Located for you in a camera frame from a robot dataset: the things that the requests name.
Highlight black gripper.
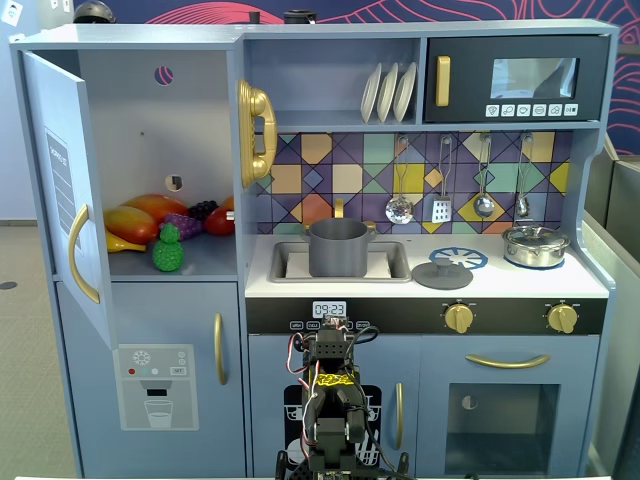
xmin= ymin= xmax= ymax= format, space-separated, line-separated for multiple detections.
xmin=312 ymin=327 xmax=354 ymax=364

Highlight green toy pineapple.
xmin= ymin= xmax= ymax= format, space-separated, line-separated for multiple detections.
xmin=152 ymin=222 xmax=185 ymax=274

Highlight gray side cabinet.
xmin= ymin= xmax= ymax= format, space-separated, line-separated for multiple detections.
xmin=582 ymin=134 xmax=640 ymax=480

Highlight blue cabinet door with list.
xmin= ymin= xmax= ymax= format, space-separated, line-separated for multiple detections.
xmin=20 ymin=49 xmax=119 ymax=351

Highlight blue door with dish print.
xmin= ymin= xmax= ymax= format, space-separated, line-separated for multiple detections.
xmin=248 ymin=333 xmax=420 ymax=477

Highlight gray toy pot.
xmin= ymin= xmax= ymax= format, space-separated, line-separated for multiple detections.
xmin=302 ymin=217 xmax=377 ymax=278

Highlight gray toy sink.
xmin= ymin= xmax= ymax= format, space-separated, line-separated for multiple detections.
xmin=269 ymin=240 xmax=412 ymax=285

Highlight blue oven door with window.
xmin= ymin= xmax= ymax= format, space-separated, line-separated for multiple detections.
xmin=418 ymin=334 xmax=601 ymax=476

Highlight gray pot lid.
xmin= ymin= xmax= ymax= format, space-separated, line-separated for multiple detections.
xmin=411 ymin=249 xmax=474 ymax=290

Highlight gold stove knob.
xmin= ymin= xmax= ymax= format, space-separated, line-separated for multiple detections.
xmin=546 ymin=302 xmax=581 ymax=335
xmin=443 ymin=302 xmax=476 ymax=335

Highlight metal skimmer spoon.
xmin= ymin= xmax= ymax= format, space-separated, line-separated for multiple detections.
xmin=384 ymin=135 xmax=415 ymax=225

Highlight red toy tomato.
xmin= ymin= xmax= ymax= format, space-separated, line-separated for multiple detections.
xmin=203 ymin=207 xmax=236 ymax=237

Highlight blue door with ice dispenser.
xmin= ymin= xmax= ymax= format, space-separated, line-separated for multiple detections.
xmin=55 ymin=280 xmax=241 ymax=477

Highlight metal slotted spatula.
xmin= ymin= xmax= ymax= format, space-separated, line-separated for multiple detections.
xmin=431 ymin=135 xmax=454 ymax=225

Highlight purple toy grapes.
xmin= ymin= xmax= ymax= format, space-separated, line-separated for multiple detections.
xmin=163 ymin=212 xmax=204 ymax=241

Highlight dark toy grapes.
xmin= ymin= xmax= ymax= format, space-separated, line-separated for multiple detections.
xmin=187 ymin=199 xmax=220 ymax=224

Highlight metal ladle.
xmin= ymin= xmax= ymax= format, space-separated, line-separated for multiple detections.
xmin=473 ymin=133 xmax=496 ymax=219

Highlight orange red toy mango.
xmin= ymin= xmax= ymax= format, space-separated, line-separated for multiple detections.
xmin=121 ymin=193 xmax=190 ymax=226

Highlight shiny steel pot with lid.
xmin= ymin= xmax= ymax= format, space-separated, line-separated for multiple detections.
xmin=501 ymin=224 xmax=571 ymax=269

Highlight yellow toy banana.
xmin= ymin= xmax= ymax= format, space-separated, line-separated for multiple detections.
xmin=106 ymin=231 xmax=149 ymax=254

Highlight yellow red toy mango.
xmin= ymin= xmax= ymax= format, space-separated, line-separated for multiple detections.
xmin=103 ymin=205 xmax=160 ymax=245

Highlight metal small spoon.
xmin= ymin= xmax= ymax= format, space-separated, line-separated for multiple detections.
xmin=514 ymin=133 xmax=534 ymax=219

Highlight gold toy telephone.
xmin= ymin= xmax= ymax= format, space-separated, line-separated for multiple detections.
xmin=236 ymin=78 xmax=279 ymax=189

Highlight gray toy plate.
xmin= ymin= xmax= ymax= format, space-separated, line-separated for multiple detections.
xmin=360 ymin=62 xmax=384 ymax=124
xmin=375 ymin=62 xmax=400 ymax=124
xmin=392 ymin=61 xmax=418 ymax=123

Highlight black microwave door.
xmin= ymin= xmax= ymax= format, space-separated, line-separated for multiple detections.
xmin=423 ymin=35 xmax=611 ymax=124

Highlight blue toy kitchen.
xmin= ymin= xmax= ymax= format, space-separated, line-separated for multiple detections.
xmin=8 ymin=18 xmax=621 ymax=479

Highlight black helmet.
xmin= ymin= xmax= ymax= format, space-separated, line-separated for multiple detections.
xmin=73 ymin=0 xmax=117 ymax=25

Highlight gold slim dishwasher door handle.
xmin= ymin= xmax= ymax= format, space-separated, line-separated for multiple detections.
xmin=394 ymin=382 xmax=404 ymax=451

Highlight gold straight fridge door handle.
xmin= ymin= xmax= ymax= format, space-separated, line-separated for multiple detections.
xmin=213 ymin=312 xmax=229 ymax=386

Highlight gold wide oven door handle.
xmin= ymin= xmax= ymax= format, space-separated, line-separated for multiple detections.
xmin=464 ymin=353 xmax=552 ymax=370

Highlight gold curved cabinet door handle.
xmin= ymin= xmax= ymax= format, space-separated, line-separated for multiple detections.
xmin=67 ymin=203 xmax=101 ymax=305

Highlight gold microwave door handle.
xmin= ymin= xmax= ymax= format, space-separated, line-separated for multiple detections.
xmin=434 ymin=55 xmax=451 ymax=108

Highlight white wall outlet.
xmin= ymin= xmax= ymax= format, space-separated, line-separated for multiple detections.
xmin=0 ymin=0 xmax=25 ymax=27

